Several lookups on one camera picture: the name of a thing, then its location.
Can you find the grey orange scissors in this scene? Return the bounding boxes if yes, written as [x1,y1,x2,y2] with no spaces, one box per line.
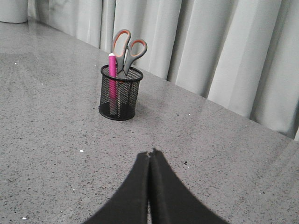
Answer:
[111,29,147,79]

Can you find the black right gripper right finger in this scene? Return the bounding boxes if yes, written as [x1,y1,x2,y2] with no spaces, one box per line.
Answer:
[149,148,227,224]

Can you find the pink highlighter pen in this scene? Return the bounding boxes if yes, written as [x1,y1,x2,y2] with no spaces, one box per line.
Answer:
[108,53,117,115]

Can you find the black mesh pen holder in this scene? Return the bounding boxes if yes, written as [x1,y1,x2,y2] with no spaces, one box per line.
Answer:
[99,65,143,121]

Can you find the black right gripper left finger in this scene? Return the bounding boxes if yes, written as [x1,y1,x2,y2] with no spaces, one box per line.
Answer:
[84,152,150,224]

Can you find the grey curtain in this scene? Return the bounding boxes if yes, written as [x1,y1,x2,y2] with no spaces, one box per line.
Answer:
[0,0,299,142]

